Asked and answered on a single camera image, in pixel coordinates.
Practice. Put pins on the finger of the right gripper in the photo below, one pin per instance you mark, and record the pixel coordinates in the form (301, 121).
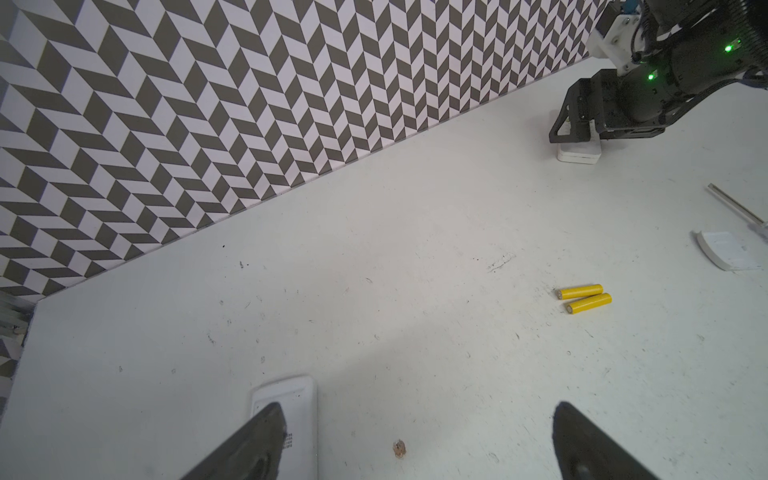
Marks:
(573, 122)

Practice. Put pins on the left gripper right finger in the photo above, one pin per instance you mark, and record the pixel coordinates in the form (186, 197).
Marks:
(584, 451)

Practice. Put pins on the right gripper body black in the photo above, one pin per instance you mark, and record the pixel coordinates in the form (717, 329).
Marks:
(594, 101)

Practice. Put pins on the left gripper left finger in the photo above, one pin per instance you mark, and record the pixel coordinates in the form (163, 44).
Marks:
(253, 452)

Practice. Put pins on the white remote control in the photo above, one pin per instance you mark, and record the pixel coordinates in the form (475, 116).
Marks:
(584, 153)
(297, 397)

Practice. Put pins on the small battery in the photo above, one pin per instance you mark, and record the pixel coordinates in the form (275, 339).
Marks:
(579, 292)

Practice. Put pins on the white battery cover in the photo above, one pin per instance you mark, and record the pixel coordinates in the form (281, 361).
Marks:
(726, 252)

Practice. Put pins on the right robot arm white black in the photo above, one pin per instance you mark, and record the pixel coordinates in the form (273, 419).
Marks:
(667, 57)

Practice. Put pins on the clear thin strip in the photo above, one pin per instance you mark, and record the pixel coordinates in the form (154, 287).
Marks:
(756, 223)

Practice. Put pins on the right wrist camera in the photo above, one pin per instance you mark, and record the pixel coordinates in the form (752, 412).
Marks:
(617, 35)

